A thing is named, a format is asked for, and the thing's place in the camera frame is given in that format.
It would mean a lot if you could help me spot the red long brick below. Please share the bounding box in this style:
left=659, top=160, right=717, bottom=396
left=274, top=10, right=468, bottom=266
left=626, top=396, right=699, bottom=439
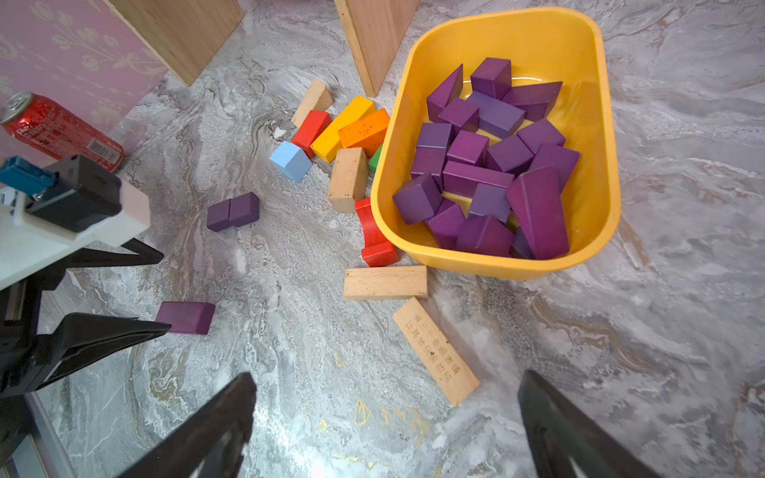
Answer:
left=292, top=111, right=332, bottom=159

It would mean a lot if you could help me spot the small red brick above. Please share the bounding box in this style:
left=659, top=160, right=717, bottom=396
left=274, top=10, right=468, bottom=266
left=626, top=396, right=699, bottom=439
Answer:
left=355, top=198, right=400, bottom=267

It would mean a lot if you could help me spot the orange brick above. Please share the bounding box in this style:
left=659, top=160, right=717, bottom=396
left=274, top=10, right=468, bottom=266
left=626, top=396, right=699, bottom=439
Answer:
left=339, top=109, right=390, bottom=157

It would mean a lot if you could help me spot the yellow plastic storage bin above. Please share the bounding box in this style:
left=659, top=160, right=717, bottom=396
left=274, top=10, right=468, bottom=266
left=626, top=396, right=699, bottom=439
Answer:
left=369, top=6, right=623, bottom=282

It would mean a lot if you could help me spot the engraved natural wood brick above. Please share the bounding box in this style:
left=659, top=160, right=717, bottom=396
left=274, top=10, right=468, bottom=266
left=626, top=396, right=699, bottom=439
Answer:
left=392, top=298, right=480, bottom=406

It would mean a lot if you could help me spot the light blue brick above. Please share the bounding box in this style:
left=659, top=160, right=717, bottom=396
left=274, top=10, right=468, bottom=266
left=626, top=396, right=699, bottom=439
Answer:
left=269, top=141, right=313, bottom=182

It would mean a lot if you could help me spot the purple triangle brick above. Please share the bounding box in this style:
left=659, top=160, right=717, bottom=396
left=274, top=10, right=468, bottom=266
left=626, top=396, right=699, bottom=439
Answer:
left=426, top=64, right=463, bottom=123

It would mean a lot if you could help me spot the green brick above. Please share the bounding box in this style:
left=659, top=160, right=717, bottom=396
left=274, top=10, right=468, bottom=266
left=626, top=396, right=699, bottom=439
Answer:
left=368, top=147, right=383, bottom=176

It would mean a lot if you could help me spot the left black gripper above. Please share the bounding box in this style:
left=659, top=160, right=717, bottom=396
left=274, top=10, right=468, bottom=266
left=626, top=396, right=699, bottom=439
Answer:
left=1, top=238, right=171, bottom=465

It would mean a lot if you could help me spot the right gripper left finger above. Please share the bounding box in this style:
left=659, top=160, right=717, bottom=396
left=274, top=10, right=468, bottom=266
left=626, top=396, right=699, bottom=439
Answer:
left=122, top=372, right=257, bottom=477

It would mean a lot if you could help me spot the beige wood brick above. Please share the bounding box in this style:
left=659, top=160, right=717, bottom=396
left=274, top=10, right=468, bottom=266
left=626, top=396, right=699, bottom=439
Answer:
left=328, top=147, right=369, bottom=213

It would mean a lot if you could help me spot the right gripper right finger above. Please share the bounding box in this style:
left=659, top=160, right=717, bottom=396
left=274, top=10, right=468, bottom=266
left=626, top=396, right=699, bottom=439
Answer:
left=518, top=370, right=657, bottom=477

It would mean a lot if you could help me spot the yellow long brick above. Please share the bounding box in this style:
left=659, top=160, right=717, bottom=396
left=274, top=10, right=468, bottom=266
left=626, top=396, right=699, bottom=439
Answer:
left=310, top=94, right=378, bottom=165

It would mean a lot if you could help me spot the wooden two-tier shelf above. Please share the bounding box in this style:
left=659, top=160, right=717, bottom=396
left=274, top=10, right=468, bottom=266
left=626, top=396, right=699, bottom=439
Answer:
left=108, top=1, right=418, bottom=97

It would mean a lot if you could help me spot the natural wood brick small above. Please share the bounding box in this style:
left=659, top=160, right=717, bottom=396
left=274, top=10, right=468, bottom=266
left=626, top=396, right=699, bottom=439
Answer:
left=343, top=266, right=430, bottom=300

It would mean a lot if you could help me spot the natural wood brick near shelf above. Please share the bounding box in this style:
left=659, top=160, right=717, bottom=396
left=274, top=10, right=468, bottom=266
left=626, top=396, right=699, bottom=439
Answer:
left=292, top=79, right=334, bottom=127

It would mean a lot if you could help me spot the red cola can on floor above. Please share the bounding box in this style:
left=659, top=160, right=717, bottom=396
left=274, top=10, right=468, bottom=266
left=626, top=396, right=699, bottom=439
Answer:
left=1, top=91, right=125, bottom=172

